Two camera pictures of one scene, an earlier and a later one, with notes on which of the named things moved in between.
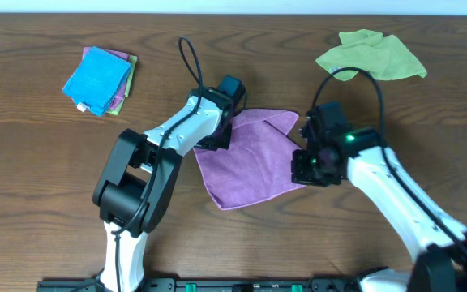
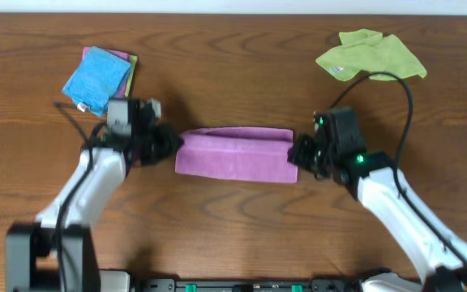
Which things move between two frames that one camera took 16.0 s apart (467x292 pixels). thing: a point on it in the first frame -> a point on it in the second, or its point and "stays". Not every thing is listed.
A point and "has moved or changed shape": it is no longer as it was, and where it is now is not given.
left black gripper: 216,142 -> 165,143
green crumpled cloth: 384,56 stays
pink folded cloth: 85,51 stays
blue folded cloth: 98,80 stays
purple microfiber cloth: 258,163 has moved or changed shape
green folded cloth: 134,61 stays
